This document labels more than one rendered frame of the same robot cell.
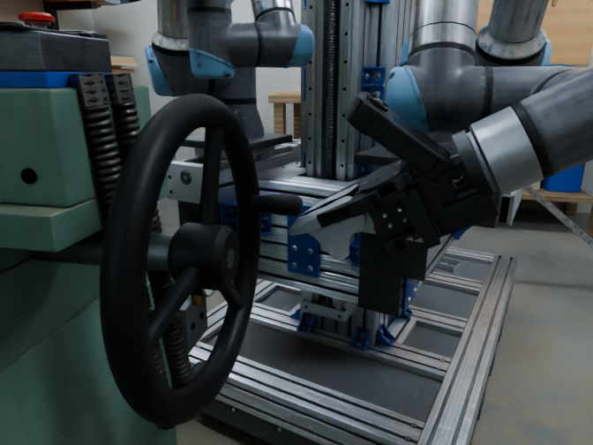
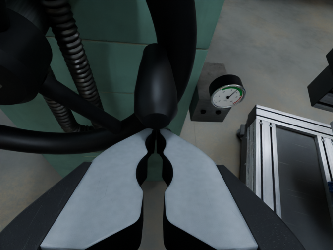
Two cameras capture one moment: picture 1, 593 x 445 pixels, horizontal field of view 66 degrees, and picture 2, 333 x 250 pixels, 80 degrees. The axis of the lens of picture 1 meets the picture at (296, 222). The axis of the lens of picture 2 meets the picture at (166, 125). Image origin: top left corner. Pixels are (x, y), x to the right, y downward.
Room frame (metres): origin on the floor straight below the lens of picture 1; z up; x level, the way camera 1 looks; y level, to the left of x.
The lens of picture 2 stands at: (0.47, -0.06, 0.92)
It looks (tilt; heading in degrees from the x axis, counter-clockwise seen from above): 55 degrees down; 65
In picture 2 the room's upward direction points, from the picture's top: 12 degrees clockwise
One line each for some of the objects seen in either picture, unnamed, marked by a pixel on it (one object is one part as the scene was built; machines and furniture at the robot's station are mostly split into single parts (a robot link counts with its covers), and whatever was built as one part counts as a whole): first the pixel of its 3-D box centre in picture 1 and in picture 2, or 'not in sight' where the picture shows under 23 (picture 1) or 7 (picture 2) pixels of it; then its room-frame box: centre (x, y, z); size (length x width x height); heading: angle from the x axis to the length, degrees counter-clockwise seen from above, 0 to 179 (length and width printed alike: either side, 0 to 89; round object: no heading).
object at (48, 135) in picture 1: (48, 137); not in sight; (0.42, 0.23, 0.91); 0.15 x 0.14 x 0.09; 168
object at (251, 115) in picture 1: (235, 116); not in sight; (1.21, 0.16, 0.87); 0.15 x 0.15 x 0.10
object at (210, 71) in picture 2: (166, 315); (208, 92); (0.69, 0.22, 0.58); 0.12 x 0.08 x 0.08; 78
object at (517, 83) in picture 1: (540, 102); not in sight; (0.51, -0.27, 0.94); 0.11 x 0.11 x 0.08; 75
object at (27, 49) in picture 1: (42, 53); not in sight; (0.43, 0.22, 0.99); 0.13 x 0.11 x 0.06; 168
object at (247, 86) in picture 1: (229, 70); not in sight; (1.21, 0.17, 0.98); 0.13 x 0.12 x 0.14; 113
